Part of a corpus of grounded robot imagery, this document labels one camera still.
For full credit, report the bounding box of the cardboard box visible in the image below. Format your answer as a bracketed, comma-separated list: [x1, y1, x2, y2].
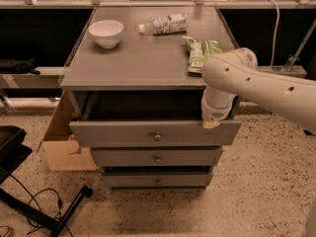
[42, 92, 97, 171]

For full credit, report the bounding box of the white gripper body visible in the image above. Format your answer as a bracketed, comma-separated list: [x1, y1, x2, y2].
[201, 99, 232, 120]

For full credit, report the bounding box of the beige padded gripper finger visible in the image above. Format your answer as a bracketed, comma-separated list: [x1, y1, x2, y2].
[202, 118, 220, 129]

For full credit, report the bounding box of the white ceramic bowl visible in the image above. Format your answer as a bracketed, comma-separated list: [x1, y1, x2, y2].
[88, 20, 124, 48]

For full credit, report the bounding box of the green snack bag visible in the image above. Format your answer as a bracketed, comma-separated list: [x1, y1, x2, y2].
[183, 37, 222, 74]

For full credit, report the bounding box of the clear plastic bottle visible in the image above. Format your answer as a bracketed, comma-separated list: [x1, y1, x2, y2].
[138, 13, 189, 36]

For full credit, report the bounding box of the black stand base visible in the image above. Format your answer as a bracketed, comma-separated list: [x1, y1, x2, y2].
[0, 125, 94, 237]

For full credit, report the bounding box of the grey drawer cabinet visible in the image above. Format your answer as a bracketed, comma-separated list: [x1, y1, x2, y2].
[58, 5, 243, 190]

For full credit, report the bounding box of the black floor cable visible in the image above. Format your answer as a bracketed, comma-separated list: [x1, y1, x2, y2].
[0, 173, 75, 237]

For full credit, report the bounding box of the grey bottom drawer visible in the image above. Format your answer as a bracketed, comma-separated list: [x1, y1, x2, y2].
[103, 173, 213, 189]

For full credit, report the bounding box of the grey top drawer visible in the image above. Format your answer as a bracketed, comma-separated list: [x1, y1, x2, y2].
[70, 90, 241, 148]

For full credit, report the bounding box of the grey drawer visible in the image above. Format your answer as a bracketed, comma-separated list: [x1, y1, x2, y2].
[103, 173, 213, 189]
[90, 146, 222, 167]
[70, 90, 241, 148]

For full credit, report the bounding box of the black cloth on shelf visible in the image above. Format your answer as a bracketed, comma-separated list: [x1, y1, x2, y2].
[0, 58, 40, 75]

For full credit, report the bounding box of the grey middle drawer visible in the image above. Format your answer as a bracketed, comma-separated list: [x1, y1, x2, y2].
[90, 146, 222, 167]

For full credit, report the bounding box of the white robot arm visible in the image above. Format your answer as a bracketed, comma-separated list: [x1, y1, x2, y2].
[201, 47, 316, 134]

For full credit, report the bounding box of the white hanging cable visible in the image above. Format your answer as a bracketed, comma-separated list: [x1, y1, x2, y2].
[266, 0, 280, 67]

